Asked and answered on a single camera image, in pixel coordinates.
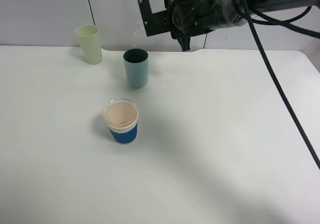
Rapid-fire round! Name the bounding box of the black right camera cable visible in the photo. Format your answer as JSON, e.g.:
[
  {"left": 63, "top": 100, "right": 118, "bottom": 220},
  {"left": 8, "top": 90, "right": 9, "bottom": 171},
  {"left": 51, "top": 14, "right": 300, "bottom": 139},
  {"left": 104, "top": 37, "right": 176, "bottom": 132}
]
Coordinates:
[{"left": 239, "top": 0, "right": 320, "bottom": 171}]

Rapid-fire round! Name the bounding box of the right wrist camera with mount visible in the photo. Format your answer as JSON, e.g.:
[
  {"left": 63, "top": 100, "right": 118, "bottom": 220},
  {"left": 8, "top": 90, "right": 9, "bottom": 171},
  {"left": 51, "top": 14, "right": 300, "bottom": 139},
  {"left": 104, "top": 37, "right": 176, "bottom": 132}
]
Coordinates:
[{"left": 137, "top": 0, "right": 171, "bottom": 37}]

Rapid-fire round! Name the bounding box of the teal plastic cup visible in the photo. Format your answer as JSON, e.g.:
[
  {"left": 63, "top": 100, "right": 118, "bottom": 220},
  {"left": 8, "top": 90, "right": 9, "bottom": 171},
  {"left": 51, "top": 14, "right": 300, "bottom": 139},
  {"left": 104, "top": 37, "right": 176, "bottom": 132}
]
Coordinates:
[{"left": 123, "top": 48, "right": 149, "bottom": 89}]

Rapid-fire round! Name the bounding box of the light green plastic cup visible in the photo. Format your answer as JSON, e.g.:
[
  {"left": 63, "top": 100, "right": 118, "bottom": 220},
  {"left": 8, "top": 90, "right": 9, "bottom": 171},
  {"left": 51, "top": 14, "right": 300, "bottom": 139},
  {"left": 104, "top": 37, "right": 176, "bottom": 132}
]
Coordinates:
[{"left": 74, "top": 25, "right": 103, "bottom": 65}]

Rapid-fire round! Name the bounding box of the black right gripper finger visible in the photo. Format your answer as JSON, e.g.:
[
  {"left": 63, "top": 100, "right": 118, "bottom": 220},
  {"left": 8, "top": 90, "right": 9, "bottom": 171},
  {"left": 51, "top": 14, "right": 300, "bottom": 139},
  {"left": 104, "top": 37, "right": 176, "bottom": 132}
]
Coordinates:
[{"left": 176, "top": 35, "right": 191, "bottom": 52}]

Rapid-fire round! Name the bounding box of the blue sleeved glass cup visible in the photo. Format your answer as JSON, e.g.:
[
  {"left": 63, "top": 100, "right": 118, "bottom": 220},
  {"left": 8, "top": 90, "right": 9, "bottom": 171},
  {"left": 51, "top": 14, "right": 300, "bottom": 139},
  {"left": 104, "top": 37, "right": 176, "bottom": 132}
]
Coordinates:
[{"left": 102, "top": 99, "right": 139, "bottom": 145}]

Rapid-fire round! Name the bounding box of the clear bottle green label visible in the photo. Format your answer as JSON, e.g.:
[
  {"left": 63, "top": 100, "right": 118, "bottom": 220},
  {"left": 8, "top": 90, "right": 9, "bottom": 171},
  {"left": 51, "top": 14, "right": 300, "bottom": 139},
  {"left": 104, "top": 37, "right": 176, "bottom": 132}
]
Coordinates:
[{"left": 134, "top": 0, "right": 145, "bottom": 36}]

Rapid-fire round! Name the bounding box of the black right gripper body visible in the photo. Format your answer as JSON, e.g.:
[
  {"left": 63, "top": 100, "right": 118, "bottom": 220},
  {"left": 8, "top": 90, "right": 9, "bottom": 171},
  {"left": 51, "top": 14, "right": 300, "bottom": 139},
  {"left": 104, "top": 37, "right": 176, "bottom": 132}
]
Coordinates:
[{"left": 163, "top": 0, "right": 218, "bottom": 38}]

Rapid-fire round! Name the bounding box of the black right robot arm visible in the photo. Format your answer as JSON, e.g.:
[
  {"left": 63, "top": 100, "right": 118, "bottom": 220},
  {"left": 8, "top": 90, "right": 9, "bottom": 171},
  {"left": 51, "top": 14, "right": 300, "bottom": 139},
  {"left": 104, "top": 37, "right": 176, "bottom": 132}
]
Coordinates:
[{"left": 166, "top": 0, "right": 320, "bottom": 51}]

